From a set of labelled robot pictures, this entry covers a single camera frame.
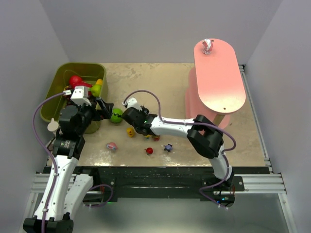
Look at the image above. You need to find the pink figurine with blue glasses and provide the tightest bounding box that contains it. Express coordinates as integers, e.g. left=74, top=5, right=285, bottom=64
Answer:
left=106, top=142, right=118, bottom=151

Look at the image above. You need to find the red white figurine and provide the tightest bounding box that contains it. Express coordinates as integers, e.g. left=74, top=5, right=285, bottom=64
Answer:
left=202, top=38, right=214, bottom=55

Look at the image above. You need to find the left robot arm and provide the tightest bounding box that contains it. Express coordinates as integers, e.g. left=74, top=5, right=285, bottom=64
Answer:
left=23, top=98, right=114, bottom=233

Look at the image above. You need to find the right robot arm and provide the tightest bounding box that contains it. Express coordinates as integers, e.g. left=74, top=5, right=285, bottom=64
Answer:
left=122, top=107, right=237, bottom=187

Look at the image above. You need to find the pink tiered shelf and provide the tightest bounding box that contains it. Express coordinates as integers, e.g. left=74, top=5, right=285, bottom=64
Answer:
left=185, top=38, right=246, bottom=129

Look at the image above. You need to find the green watermelon ball toy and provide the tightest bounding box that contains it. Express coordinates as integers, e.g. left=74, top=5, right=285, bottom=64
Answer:
left=110, top=108, right=123, bottom=124

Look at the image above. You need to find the yellow duck figurine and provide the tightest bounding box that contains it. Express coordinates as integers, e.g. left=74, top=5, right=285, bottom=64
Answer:
left=127, top=128, right=135, bottom=137

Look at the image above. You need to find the green apple toy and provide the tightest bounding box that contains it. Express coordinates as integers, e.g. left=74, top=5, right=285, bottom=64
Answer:
left=90, top=84, right=102, bottom=97

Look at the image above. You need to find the brown figurine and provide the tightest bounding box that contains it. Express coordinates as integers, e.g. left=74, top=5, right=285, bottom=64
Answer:
left=152, top=135, right=160, bottom=141

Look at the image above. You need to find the dark grape bunch toy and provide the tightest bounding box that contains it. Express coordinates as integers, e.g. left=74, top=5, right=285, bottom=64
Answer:
left=63, top=85, right=72, bottom=106

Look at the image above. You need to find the yellow pepper toy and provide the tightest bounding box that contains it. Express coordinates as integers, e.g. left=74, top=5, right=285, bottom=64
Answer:
left=95, top=79, right=103, bottom=86

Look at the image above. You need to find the red dragon fruit toy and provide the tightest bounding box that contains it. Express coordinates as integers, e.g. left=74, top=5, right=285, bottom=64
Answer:
left=69, top=75, right=92, bottom=89

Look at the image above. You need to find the beige suction hook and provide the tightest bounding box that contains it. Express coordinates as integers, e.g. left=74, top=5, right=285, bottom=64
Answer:
left=47, top=117, right=59, bottom=133

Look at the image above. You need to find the purple star figurine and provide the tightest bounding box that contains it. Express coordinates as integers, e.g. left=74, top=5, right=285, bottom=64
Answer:
left=164, top=144, right=173, bottom=152

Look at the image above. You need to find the green plastic bin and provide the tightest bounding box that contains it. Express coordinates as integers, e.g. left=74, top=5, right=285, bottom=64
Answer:
left=40, top=63, right=108, bottom=123

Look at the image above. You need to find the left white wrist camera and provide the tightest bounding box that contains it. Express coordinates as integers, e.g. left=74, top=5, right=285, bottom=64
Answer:
left=70, top=86, right=91, bottom=106

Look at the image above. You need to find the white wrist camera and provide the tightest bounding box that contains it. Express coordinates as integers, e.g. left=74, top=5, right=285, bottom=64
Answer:
left=122, top=97, right=142, bottom=111
left=70, top=86, right=91, bottom=106

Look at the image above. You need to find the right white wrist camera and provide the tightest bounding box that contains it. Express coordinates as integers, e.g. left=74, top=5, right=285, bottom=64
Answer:
left=122, top=97, right=142, bottom=111

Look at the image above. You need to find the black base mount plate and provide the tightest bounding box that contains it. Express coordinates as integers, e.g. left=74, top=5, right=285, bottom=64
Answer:
left=65, top=166, right=245, bottom=202

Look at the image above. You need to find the aluminium frame rail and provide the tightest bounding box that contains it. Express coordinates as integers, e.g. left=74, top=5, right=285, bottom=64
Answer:
left=30, top=173, right=288, bottom=195

